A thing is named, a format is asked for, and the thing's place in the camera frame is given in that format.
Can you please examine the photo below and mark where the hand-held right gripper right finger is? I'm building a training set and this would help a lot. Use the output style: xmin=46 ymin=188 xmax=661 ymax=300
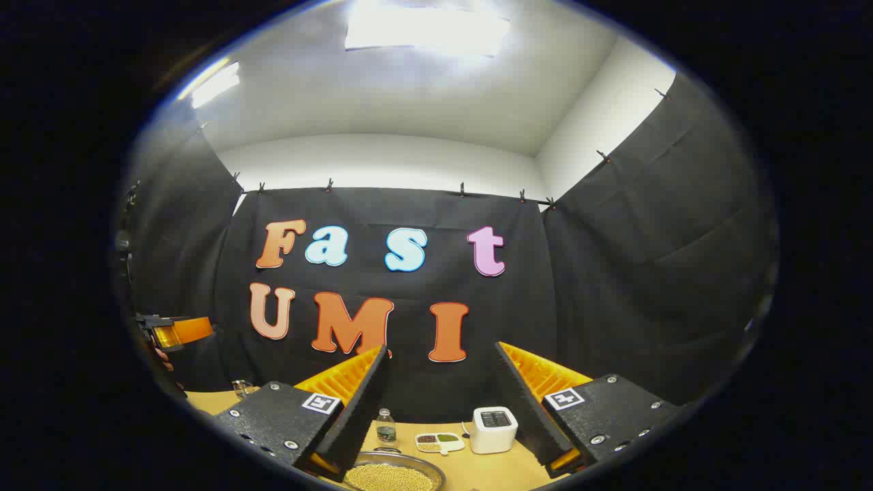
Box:
xmin=494 ymin=342 xmax=683 ymax=478

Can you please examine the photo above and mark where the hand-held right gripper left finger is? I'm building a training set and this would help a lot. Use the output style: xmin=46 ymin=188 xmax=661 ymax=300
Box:
xmin=211 ymin=346 xmax=391 ymax=482

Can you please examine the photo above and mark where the pile of yellow soybeans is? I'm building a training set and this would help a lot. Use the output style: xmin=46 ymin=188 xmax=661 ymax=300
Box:
xmin=346 ymin=464 xmax=435 ymax=491

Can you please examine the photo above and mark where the stainless steel pot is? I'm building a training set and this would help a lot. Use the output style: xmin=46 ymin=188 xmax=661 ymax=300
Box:
xmin=341 ymin=447 xmax=447 ymax=491

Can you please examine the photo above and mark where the clear plastic water bottle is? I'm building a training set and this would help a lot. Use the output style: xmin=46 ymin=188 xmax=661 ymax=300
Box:
xmin=376 ymin=408 xmax=398 ymax=448

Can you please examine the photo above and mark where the white toaster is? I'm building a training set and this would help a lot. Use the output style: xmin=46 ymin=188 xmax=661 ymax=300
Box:
xmin=470 ymin=406 xmax=519 ymax=455

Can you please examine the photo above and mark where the white divided bean tray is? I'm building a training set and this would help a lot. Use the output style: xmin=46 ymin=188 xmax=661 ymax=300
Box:
xmin=415 ymin=432 xmax=467 ymax=456

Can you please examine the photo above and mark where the black backdrop cloth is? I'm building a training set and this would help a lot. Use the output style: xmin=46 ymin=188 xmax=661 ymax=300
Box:
xmin=126 ymin=72 xmax=780 ymax=425

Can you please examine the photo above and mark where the row of black cloth clips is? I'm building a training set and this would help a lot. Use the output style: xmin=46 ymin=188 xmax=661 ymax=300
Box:
xmin=196 ymin=87 xmax=670 ymax=209

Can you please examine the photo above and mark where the small ceiling light panel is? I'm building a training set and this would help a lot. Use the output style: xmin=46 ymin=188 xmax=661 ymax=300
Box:
xmin=190 ymin=61 xmax=241 ymax=110

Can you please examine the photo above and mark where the large ceiling light panel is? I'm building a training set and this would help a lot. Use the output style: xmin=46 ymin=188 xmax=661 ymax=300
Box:
xmin=344 ymin=0 xmax=512 ymax=59

